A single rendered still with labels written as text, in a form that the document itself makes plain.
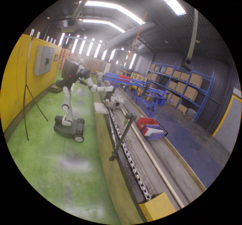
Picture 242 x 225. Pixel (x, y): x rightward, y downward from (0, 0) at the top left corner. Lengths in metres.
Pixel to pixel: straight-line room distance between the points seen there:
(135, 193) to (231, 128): 10.52
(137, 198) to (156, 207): 0.16
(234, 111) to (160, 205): 10.54
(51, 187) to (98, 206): 0.67
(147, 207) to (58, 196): 1.14
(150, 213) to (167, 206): 0.16
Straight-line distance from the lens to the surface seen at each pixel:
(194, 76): 10.69
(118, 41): 8.86
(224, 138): 10.83
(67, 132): 1.80
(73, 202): 1.48
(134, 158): 0.97
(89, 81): 1.27
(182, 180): 1.25
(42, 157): 1.74
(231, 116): 10.80
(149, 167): 0.99
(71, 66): 1.25
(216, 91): 11.20
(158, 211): 0.80
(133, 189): 0.80
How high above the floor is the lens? 1.47
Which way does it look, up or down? 21 degrees down
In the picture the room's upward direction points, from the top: 21 degrees clockwise
